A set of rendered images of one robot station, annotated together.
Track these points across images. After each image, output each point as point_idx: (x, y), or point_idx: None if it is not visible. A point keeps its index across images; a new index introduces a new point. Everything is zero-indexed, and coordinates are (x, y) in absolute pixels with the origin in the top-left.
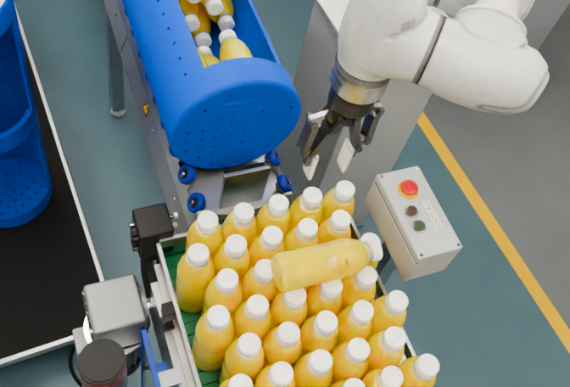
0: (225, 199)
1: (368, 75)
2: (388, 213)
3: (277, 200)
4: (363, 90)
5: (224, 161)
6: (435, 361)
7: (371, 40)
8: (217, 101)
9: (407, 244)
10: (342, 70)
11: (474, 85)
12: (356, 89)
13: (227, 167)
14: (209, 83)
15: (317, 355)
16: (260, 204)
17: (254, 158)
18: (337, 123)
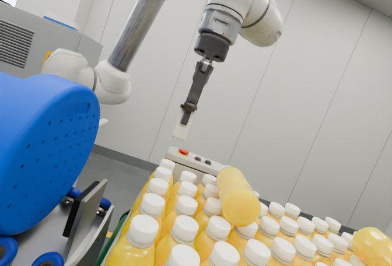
0: (74, 241)
1: (245, 12)
2: (187, 169)
3: (157, 182)
4: (239, 27)
5: (39, 213)
6: (291, 204)
7: None
8: (62, 108)
9: (213, 174)
10: (231, 10)
11: (280, 16)
12: (238, 26)
13: (30, 228)
14: (48, 88)
15: (303, 241)
16: (97, 230)
17: (61, 199)
18: (210, 71)
